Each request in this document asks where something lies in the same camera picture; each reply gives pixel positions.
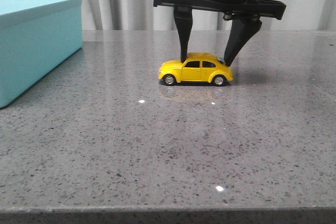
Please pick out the light blue storage box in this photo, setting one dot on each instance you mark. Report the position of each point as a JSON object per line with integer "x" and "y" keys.
{"x": 36, "y": 36}

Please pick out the yellow toy beetle car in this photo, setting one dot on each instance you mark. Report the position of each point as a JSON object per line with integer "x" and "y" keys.
{"x": 198, "y": 67}

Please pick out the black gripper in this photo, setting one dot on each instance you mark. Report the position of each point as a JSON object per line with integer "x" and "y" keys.
{"x": 246, "y": 23}

